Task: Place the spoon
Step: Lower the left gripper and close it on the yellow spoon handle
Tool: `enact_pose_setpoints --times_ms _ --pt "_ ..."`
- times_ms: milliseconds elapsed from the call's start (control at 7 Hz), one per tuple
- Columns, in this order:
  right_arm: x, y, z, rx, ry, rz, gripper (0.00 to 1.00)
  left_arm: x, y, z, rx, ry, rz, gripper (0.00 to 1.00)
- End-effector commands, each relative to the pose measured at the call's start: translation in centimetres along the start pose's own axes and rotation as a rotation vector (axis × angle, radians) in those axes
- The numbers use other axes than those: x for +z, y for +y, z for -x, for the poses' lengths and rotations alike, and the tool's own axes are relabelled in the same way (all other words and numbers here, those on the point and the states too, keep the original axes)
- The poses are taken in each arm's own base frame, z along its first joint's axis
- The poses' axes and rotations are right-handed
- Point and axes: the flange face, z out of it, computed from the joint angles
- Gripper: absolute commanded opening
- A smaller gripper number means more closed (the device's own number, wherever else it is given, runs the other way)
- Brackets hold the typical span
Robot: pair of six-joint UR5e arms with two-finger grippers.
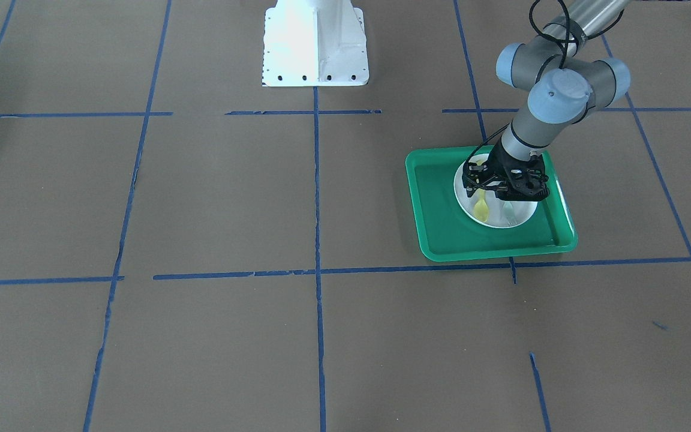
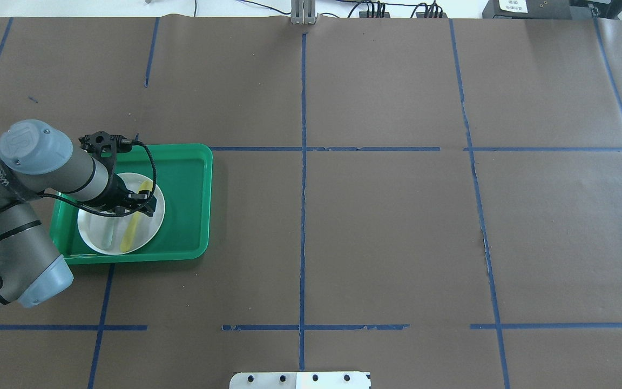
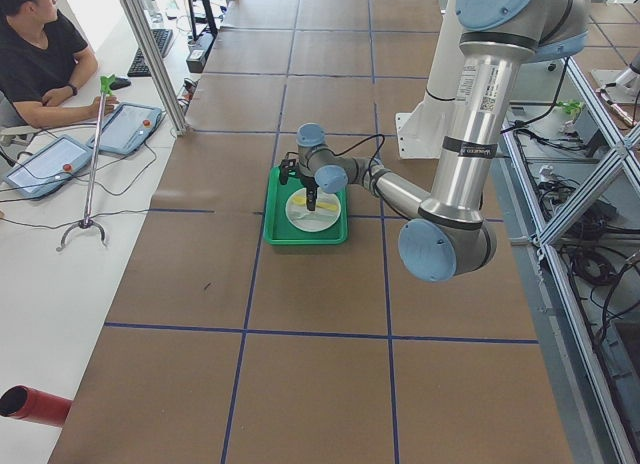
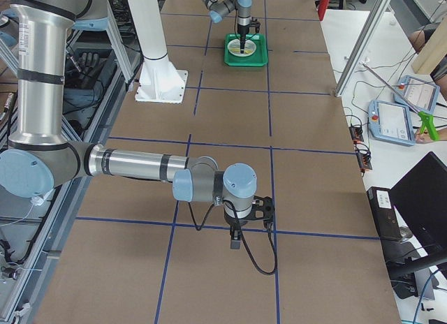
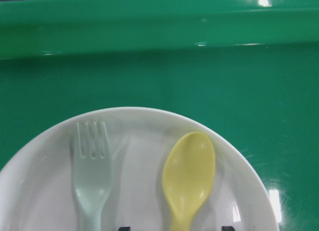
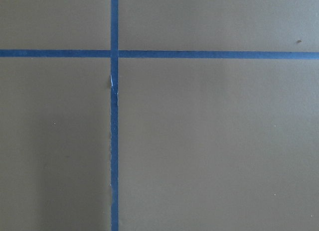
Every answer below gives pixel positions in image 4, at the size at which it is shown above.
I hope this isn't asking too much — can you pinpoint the black computer monitor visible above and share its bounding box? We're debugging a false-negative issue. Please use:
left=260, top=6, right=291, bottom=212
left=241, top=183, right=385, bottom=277
left=390, top=152, right=446, bottom=253

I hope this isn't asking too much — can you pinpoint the near blue teach pendant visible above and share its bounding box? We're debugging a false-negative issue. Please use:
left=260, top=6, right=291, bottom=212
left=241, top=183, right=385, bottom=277
left=368, top=100, right=416, bottom=146

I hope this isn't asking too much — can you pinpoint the orange black adapter lower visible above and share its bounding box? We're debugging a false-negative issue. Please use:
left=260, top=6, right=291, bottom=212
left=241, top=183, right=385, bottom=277
left=356, top=149, right=372, bottom=173

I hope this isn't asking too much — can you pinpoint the far blue teach pendant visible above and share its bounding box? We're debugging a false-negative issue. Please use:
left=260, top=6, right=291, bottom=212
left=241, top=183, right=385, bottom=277
left=397, top=75, right=440, bottom=115

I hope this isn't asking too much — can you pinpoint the white round plate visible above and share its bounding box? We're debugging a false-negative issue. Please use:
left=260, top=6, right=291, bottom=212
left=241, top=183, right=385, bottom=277
left=226, top=38, right=257, bottom=53

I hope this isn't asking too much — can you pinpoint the seated person black shirt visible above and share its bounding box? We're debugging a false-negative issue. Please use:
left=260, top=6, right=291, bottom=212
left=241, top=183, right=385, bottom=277
left=409, top=15, right=446, bottom=93

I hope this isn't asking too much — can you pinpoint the aluminium frame post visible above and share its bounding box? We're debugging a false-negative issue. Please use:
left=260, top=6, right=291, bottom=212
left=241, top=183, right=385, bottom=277
left=335, top=0, right=391, bottom=97

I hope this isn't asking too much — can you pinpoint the green plastic tray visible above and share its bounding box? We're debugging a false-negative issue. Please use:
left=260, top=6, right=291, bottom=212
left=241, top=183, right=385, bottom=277
left=223, top=34, right=268, bottom=67

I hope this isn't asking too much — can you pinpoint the orange black adapter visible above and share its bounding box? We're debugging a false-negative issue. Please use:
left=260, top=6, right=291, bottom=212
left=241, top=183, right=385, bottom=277
left=349, top=125, right=364, bottom=143
left=356, top=149, right=372, bottom=173

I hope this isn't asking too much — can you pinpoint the black box device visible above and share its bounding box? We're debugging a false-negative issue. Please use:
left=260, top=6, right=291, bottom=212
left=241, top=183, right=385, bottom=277
left=367, top=186, right=402, bottom=242

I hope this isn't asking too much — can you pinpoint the orange black adapter upper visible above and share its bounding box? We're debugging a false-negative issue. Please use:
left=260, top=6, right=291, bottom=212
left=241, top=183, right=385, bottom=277
left=349, top=125, right=364, bottom=143

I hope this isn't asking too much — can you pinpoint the yellow plastic spoon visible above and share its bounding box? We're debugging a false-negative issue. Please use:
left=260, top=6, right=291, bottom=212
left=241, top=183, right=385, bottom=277
left=230, top=48, right=255, bottom=57

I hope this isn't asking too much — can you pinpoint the red cylinder tube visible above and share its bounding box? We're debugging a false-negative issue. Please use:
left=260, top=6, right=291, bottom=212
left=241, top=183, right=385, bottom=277
left=317, top=0, right=330, bottom=21

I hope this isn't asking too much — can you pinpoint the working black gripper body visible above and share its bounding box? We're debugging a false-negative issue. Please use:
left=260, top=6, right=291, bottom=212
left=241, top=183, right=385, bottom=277
left=237, top=23, right=249, bottom=36

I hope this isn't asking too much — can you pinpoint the blue teach pendant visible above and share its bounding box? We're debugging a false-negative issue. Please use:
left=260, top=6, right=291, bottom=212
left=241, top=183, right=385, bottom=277
left=368, top=100, right=416, bottom=146
left=397, top=75, right=440, bottom=115

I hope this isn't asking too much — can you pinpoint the working silver robot arm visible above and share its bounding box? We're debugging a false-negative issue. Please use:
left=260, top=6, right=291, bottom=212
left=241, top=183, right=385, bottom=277
left=203, top=0, right=261, bottom=249

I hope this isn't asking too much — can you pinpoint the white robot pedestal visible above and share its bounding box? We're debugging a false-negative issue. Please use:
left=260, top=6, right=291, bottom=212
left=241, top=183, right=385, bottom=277
left=128, top=0, right=188, bottom=104

